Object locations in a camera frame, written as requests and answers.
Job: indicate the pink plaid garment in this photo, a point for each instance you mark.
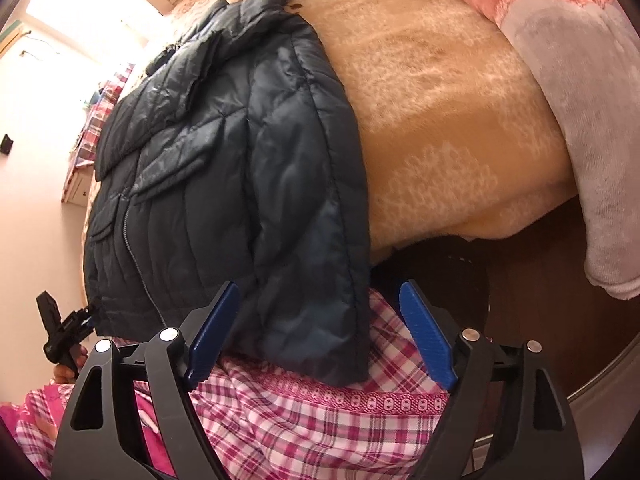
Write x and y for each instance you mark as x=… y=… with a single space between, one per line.
x=310 y=425

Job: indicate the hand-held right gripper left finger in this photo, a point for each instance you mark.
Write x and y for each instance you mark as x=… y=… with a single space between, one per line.
x=212 y=332

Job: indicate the magenta garment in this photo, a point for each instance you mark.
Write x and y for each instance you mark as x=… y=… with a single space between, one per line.
x=10 y=417

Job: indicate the dark blue quilted puffer jacket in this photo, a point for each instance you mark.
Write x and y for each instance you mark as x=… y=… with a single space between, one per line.
x=225 y=185

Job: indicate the black wall socket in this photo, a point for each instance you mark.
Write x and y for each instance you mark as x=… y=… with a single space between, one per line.
x=6 y=144

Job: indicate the plaid tablecloth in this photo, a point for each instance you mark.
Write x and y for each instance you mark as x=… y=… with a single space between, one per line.
x=102 y=115

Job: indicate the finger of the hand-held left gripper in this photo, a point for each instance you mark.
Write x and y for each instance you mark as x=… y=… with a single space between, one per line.
x=80 y=321

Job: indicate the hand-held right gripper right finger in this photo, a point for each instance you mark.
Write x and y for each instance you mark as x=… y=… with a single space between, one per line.
x=425 y=327

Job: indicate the pink and grey fleece blanket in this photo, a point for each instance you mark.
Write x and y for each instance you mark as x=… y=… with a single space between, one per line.
x=590 y=110

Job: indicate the white nightstand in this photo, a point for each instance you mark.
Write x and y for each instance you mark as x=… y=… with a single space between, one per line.
x=77 y=187

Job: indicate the beige leaf print blanket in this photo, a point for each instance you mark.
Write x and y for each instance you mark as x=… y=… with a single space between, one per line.
x=450 y=135

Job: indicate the person's left hand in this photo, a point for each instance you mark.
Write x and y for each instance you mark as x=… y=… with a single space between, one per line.
x=67 y=372

